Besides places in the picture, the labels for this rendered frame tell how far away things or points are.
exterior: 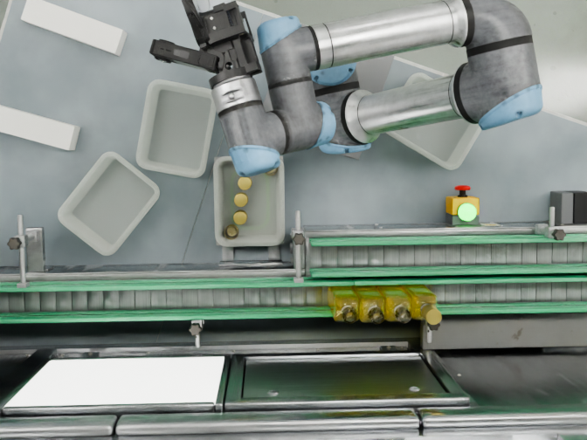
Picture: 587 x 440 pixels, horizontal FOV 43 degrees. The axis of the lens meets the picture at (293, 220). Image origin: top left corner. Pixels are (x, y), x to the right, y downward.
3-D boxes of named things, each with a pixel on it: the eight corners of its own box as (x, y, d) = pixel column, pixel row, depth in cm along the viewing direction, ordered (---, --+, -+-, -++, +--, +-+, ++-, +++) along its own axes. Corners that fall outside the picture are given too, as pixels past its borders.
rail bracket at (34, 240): (35, 274, 191) (4, 292, 169) (31, 209, 190) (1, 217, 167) (54, 274, 191) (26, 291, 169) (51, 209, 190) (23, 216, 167)
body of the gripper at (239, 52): (244, 7, 126) (265, 76, 125) (196, 24, 127) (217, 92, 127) (233, -5, 118) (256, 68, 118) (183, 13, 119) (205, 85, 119)
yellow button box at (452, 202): (445, 222, 197) (452, 225, 190) (445, 194, 196) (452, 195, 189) (471, 222, 197) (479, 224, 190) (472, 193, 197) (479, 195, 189)
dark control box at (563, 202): (548, 221, 198) (561, 223, 190) (549, 190, 197) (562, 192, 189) (579, 220, 198) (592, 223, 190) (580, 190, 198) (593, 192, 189)
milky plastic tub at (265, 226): (217, 242, 195) (215, 246, 187) (215, 155, 193) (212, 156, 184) (284, 241, 196) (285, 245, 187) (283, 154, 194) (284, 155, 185)
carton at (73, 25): (36, -1, 188) (28, -5, 182) (127, 33, 190) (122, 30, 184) (28, 23, 188) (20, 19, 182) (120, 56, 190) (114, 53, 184)
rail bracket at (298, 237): (291, 277, 184) (293, 286, 171) (290, 208, 182) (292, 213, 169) (303, 276, 184) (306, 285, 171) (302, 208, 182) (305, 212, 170)
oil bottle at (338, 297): (327, 304, 185) (334, 325, 164) (327, 281, 184) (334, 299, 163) (349, 303, 185) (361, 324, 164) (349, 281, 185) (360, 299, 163)
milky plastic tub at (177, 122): (139, 166, 194) (134, 167, 186) (154, 79, 192) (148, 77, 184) (206, 178, 195) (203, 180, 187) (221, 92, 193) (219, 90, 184)
